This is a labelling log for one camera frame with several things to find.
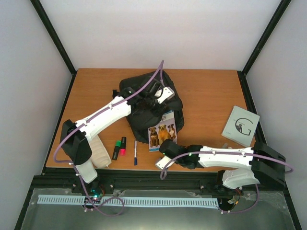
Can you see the dog picture book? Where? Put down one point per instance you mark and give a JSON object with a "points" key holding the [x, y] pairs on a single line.
{"points": [[165, 129]]}

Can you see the black student backpack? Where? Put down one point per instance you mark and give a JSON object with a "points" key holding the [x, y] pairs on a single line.
{"points": [[147, 112]]}

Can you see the grey paperback book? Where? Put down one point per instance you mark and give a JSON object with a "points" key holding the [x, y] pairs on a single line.
{"points": [[241, 126]]}

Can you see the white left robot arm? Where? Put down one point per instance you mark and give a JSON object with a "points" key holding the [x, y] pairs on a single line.
{"points": [[76, 136]]}

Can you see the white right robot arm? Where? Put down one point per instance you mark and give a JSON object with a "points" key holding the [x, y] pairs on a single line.
{"points": [[259, 164]]}

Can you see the blue ballpoint pen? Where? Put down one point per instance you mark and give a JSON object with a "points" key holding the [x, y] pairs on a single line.
{"points": [[135, 153]]}

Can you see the pink highlighter marker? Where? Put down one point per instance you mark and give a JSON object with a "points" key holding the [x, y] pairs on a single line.
{"points": [[122, 150]]}

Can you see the green highlighter marker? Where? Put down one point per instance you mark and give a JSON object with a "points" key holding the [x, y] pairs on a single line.
{"points": [[116, 150]]}

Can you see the beige pencil case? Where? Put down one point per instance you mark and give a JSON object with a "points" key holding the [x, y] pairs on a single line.
{"points": [[100, 157]]}

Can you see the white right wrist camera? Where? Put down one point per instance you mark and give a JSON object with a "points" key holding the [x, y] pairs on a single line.
{"points": [[162, 162]]}

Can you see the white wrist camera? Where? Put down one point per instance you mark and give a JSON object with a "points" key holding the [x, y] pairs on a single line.
{"points": [[164, 94], [162, 162]]}

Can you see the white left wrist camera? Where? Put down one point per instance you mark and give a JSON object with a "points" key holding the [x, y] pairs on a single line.
{"points": [[164, 94]]}

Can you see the black right frame post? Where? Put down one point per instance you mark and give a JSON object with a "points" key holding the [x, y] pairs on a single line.
{"points": [[266, 35]]}

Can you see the black frame post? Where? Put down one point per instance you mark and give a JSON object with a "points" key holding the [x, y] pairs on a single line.
{"points": [[53, 35], [266, 35]]}

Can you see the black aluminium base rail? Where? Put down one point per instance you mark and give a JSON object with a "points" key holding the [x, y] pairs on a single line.
{"points": [[108, 181]]}

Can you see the light blue cable duct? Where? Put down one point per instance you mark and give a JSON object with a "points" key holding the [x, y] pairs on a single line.
{"points": [[129, 201]]}

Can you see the black left frame post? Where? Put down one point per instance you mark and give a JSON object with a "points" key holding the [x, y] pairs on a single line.
{"points": [[53, 35]]}

